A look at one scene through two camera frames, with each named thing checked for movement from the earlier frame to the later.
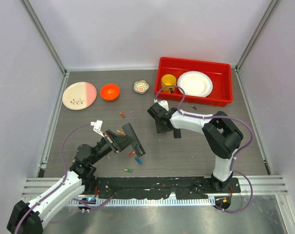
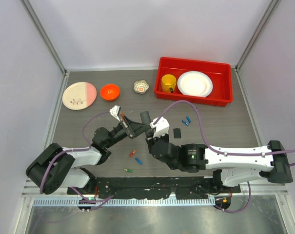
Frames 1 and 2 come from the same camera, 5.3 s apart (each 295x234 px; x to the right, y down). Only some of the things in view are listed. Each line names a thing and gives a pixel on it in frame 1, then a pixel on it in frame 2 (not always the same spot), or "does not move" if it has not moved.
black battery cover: (177, 133) does not move
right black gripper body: (160, 129) to (165, 138)
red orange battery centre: (132, 153) does not move
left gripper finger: (119, 142) to (134, 127)
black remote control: (136, 145) to (146, 119)
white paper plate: (195, 84) does not move
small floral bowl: (141, 87) does not move
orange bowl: (109, 92) does not move
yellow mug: (168, 80) does not move
